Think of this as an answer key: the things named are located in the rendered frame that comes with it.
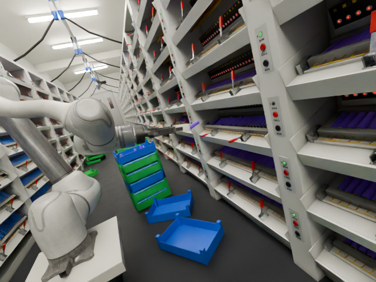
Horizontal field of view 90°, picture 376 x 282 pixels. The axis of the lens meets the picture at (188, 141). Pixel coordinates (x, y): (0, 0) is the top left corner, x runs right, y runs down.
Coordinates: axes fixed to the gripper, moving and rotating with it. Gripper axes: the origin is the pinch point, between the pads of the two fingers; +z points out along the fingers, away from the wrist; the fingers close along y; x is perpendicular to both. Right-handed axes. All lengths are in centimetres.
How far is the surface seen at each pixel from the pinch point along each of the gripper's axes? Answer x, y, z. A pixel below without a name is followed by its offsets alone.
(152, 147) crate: 19, 68, -4
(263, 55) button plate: -20.1, -34.2, 15.7
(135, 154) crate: 21, 66, -18
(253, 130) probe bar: 3.5, -17.0, 24.6
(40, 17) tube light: -204, 360, -127
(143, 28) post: -83, 101, 9
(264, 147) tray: 8.6, -26.8, 21.0
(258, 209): 44, -9, 31
